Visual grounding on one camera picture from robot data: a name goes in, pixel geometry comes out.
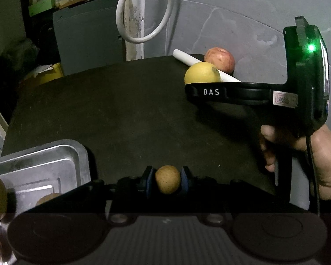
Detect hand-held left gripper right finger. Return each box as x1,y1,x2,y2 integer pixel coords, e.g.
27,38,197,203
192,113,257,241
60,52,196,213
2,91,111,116
180,166,276,223

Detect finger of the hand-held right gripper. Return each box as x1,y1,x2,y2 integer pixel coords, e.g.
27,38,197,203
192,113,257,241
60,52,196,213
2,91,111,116
184,82,274,106

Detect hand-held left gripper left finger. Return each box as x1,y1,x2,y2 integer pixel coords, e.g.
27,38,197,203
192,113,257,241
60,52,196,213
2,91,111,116
88,166,155,223

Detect yellow lemon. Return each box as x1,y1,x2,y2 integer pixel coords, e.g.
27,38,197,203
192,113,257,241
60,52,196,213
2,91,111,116
184,62,221,85

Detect metal tray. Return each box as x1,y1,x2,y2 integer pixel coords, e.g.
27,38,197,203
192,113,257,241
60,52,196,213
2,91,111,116
0,139,89,213

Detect person's right hand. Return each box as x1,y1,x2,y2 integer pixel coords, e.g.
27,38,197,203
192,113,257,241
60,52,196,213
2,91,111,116
260,124,331,201

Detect red apple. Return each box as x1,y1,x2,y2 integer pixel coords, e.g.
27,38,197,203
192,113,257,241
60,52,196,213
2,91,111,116
204,47,235,74

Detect white cylindrical stick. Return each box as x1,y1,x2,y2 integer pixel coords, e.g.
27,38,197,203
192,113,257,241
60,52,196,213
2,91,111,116
173,49,242,83

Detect yellow box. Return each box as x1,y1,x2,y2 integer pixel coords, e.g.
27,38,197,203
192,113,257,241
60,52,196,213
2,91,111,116
19,63,64,85

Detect grey cabinet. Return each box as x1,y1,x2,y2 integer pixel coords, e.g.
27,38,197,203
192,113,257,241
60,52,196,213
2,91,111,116
52,4,127,75

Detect dark bag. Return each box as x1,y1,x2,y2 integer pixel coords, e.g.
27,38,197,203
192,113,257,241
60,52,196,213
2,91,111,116
0,37,40,83

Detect green box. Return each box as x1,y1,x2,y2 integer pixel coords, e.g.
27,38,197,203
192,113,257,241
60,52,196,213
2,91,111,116
28,0,57,17

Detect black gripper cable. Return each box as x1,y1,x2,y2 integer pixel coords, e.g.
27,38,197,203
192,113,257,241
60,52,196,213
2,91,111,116
307,135,321,216

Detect white painted post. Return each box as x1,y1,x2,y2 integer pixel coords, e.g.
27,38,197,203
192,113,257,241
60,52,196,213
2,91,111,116
125,0,146,61

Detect white cable loop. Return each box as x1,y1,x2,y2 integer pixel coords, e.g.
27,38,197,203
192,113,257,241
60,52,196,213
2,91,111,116
116,0,175,44

